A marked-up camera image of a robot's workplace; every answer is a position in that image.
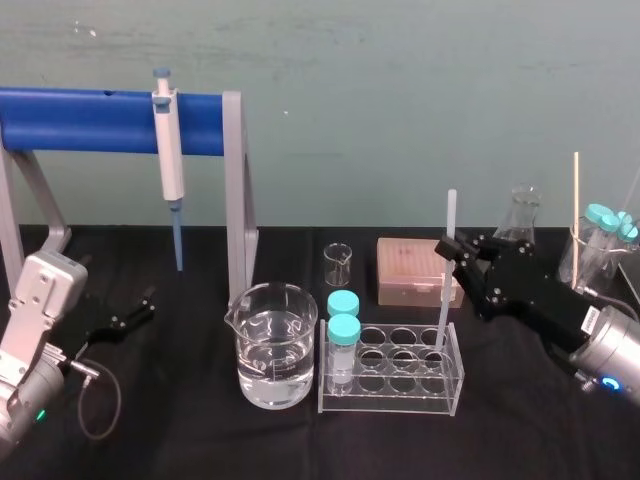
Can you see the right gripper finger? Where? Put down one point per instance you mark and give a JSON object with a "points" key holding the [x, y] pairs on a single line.
{"points": [[480, 246], [475, 285]]}

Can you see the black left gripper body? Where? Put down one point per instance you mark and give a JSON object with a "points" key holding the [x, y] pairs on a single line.
{"points": [[95, 320]]}

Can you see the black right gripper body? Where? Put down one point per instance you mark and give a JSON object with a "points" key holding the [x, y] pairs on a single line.
{"points": [[535, 295]]}

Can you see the white translucent stirring rod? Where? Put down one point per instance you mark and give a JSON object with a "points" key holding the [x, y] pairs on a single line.
{"points": [[452, 215]]}

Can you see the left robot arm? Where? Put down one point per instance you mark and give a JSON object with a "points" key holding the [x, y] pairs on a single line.
{"points": [[35, 320]]}

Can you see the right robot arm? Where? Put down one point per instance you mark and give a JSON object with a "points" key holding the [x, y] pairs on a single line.
{"points": [[612, 350]]}

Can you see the clear glass conical flask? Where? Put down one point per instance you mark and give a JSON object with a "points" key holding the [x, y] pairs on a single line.
{"points": [[522, 215]]}

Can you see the brown pipette tip box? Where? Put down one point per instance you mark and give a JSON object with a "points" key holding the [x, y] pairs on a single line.
{"points": [[405, 270]]}

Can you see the glass beaker holding tubes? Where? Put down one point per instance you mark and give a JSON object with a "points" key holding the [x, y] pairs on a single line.
{"points": [[600, 265]]}

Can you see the black flat panel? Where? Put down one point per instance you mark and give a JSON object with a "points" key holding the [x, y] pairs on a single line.
{"points": [[632, 290]]}

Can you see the teal capped sample tube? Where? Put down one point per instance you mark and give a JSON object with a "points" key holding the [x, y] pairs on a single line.
{"points": [[632, 235], [596, 213], [343, 301], [610, 223], [625, 220], [343, 332]]}

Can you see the thin wooden stick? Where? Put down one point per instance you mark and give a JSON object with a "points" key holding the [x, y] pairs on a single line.
{"points": [[577, 200]]}

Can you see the clear acrylic tube rack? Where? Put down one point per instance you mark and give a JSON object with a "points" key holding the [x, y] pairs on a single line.
{"points": [[400, 395]]}

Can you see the small empty glass beaker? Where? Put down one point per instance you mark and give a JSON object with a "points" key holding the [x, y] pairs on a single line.
{"points": [[338, 267]]}

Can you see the black table cloth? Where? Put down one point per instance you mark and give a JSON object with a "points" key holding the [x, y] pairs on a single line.
{"points": [[200, 440]]}

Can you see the pipette stand with blue bar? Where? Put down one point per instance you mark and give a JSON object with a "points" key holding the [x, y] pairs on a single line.
{"points": [[100, 120]]}

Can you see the white pipette with blue tip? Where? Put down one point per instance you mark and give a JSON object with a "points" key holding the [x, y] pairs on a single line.
{"points": [[167, 145]]}

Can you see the large glass beaker with water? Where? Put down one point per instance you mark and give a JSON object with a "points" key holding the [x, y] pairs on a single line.
{"points": [[272, 360]]}

